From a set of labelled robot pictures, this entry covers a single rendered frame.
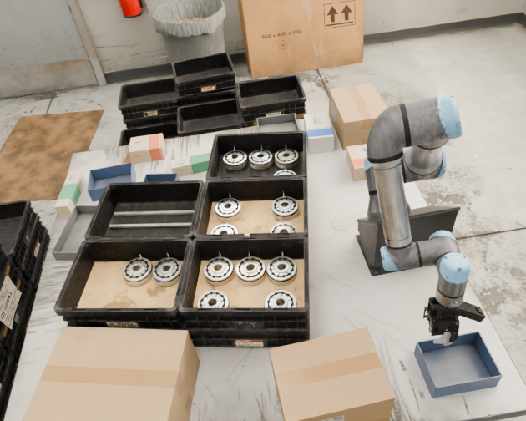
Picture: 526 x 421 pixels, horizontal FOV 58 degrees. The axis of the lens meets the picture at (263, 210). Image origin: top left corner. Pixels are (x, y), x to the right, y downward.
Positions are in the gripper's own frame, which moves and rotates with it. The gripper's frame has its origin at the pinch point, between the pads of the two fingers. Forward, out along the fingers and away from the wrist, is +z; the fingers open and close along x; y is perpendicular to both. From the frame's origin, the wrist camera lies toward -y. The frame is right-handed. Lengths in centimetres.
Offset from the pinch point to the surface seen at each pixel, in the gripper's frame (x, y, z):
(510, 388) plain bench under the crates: 14.7, -14.3, 6.5
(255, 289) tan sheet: -22, 57, -11
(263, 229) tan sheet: -49, 52, -15
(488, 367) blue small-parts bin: 8.5, -10.0, 4.0
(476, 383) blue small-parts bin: 14.6, -3.1, 1.5
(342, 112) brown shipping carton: -112, 8, -26
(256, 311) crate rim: -6, 58, -19
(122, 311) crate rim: -12, 99, -20
